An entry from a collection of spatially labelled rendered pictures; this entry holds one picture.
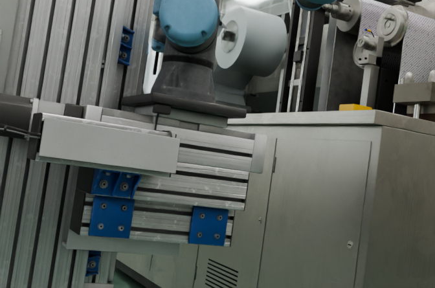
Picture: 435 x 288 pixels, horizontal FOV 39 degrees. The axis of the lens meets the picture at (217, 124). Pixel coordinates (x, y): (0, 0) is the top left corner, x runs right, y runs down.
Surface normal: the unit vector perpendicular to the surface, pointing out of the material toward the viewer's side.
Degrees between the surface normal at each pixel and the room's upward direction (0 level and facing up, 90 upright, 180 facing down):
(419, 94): 90
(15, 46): 90
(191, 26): 97
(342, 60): 90
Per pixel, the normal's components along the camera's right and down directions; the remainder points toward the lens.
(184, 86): 0.14, -0.35
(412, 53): 0.45, 0.00
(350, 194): -0.88, -0.15
